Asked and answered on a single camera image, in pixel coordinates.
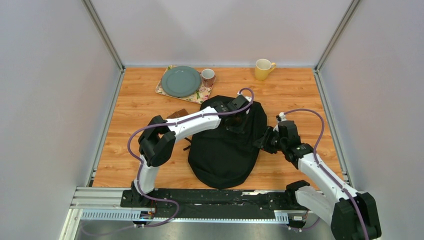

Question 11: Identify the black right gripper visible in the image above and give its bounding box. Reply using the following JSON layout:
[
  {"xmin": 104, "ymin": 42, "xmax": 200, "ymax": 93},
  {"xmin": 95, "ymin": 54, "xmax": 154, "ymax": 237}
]
[{"xmin": 252, "ymin": 126, "xmax": 287, "ymax": 155}]

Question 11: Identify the brown leather wallet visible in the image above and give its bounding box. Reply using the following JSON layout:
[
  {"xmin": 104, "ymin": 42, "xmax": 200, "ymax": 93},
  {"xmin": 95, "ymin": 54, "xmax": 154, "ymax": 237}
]
[{"xmin": 166, "ymin": 108, "xmax": 189, "ymax": 119}]

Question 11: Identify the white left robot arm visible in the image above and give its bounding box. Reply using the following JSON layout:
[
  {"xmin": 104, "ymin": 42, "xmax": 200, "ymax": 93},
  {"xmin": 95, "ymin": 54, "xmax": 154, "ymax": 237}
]
[{"xmin": 126, "ymin": 91, "xmax": 255, "ymax": 208}]

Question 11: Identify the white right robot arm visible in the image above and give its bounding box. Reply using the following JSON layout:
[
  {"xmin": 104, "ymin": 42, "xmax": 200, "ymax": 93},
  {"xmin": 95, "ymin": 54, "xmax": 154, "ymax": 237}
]
[{"xmin": 253, "ymin": 120, "xmax": 382, "ymax": 240}]

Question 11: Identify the floral serving tray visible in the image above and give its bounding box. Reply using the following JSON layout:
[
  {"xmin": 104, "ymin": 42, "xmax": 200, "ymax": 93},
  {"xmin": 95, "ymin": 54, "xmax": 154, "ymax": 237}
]
[{"xmin": 155, "ymin": 65, "xmax": 213, "ymax": 104}]

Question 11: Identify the brown patterned mug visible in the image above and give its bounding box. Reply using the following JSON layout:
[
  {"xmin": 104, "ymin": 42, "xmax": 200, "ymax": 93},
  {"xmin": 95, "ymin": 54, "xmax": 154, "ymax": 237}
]
[{"xmin": 200, "ymin": 68, "xmax": 216, "ymax": 88}]

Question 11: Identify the yellow ceramic mug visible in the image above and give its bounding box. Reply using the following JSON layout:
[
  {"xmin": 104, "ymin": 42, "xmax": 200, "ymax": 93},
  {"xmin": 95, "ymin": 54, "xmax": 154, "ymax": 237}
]
[{"xmin": 254, "ymin": 58, "xmax": 277, "ymax": 81}]

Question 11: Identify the teal ceramic plate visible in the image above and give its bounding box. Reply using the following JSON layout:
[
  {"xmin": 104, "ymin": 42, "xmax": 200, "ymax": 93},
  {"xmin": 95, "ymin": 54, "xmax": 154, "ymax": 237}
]
[{"xmin": 160, "ymin": 66, "xmax": 202, "ymax": 98}]

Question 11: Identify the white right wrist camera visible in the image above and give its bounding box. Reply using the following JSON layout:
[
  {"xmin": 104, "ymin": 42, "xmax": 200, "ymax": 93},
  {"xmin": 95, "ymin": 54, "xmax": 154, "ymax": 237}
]
[{"xmin": 275, "ymin": 112, "xmax": 287, "ymax": 123}]

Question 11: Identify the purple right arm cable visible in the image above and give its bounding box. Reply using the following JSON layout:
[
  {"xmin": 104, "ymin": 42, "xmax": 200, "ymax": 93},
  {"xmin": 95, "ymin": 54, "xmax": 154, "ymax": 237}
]
[{"xmin": 281, "ymin": 108, "xmax": 370, "ymax": 240}]

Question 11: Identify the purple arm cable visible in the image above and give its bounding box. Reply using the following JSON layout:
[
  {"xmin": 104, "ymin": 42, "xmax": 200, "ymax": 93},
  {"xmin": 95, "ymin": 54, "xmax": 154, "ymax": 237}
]
[
  {"xmin": 127, "ymin": 87, "xmax": 255, "ymax": 229},
  {"xmin": 281, "ymin": 108, "xmax": 370, "ymax": 240}
]

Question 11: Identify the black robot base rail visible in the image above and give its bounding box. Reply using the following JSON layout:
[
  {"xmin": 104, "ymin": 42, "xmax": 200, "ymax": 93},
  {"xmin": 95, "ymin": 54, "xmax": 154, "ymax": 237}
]
[{"xmin": 119, "ymin": 180, "xmax": 312, "ymax": 221}]

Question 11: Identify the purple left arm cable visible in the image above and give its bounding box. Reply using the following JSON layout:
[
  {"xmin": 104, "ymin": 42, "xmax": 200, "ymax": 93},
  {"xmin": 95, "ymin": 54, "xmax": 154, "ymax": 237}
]
[{"xmin": 127, "ymin": 87, "xmax": 255, "ymax": 229}]

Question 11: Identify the aluminium frame post left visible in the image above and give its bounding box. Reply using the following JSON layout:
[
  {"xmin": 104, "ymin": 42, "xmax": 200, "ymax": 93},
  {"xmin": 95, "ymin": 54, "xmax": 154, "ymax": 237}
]
[{"xmin": 81, "ymin": 0, "xmax": 125, "ymax": 73}]

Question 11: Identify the aluminium frame post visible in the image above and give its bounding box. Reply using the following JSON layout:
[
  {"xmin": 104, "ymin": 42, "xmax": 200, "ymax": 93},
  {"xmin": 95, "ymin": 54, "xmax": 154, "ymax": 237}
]
[
  {"xmin": 81, "ymin": 0, "xmax": 125, "ymax": 73},
  {"xmin": 314, "ymin": 0, "xmax": 362, "ymax": 73}
]

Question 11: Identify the aluminium frame post right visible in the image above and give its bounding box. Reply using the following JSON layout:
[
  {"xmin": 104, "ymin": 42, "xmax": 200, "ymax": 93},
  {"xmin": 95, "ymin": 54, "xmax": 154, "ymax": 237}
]
[{"xmin": 314, "ymin": 0, "xmax": 362, "ymax": 73}]

